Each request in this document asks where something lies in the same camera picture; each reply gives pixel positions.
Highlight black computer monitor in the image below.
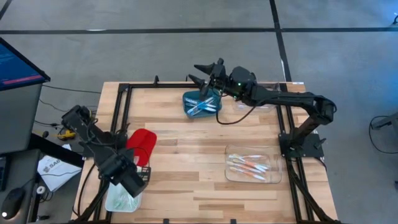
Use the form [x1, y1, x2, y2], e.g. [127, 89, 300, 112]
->
[0, 37, 51, 91]

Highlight yellow tool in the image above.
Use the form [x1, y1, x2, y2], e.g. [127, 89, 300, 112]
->
[57, 128, 76, 140]

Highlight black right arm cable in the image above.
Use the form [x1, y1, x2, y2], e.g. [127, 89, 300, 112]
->
[215, 93, 259, 126]

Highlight orange toothbrush yellow bristles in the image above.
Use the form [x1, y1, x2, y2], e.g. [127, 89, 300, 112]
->
[232, 158, 270, 172]

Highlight teal plastic bin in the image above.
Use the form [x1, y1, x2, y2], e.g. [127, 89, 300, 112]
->
[182, 88, 223, 120]

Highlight white plastic bin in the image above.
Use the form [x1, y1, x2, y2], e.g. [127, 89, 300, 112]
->
[104, 164, 145, 213]

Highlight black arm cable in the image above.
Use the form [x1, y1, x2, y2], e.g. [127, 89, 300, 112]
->
[215, 93, 259, 126]
[126, 146, 152, 170]

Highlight red plastic bin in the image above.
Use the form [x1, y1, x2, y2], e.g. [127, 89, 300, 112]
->
[125, 128, 158, 167]

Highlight purple toothbrush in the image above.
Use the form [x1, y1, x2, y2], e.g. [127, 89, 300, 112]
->
[239, 104, 272, 110]

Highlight black keyboard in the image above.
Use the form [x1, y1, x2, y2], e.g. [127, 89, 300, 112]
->
[0, 156, 6, 191]

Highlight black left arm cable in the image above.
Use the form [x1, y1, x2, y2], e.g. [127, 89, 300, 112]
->
[126, 146, 152, 170]

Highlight black computer mouse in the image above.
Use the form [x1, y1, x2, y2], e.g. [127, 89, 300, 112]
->
[1, 187, 26, 220]

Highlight black floor cable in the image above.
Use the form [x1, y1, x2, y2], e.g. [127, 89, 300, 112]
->
[42, 84, 103, 94]
[368, 115, 398, 154]

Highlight black equipment leg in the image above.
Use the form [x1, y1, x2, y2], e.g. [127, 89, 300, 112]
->
[369, 111, 398, 131]

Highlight white paper sheet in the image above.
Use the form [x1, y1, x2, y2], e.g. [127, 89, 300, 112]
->
[37, 144, 83, 192]

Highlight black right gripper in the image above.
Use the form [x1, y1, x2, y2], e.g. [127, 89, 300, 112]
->
[187, 57, 231, 96]

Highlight blue toothbrush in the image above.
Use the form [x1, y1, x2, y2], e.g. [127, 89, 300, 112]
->
[184, 97, 208, 106]
[186, 102, 218, 113]
[195, 101, 218, 109]
[190, 96, 215, 114]
[187, 98, 215, 116]

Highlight dark grey desk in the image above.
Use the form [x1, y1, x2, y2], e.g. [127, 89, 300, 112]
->
[0, 133, 85, 224]

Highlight clear plastic bin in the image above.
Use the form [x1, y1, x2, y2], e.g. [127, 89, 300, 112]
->
[233, 81, 282, 113]
[224, 144, 284, 185]

